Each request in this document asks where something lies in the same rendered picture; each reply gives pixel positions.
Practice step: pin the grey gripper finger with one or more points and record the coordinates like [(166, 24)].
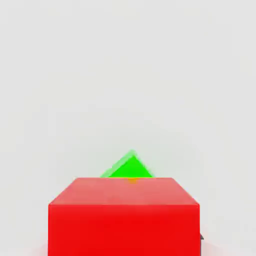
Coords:
[(201, 237)]

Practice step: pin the small red cube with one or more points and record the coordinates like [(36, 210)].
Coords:
[(124, 224)]

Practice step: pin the small green cube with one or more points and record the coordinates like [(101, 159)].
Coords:
[(131, 168)]

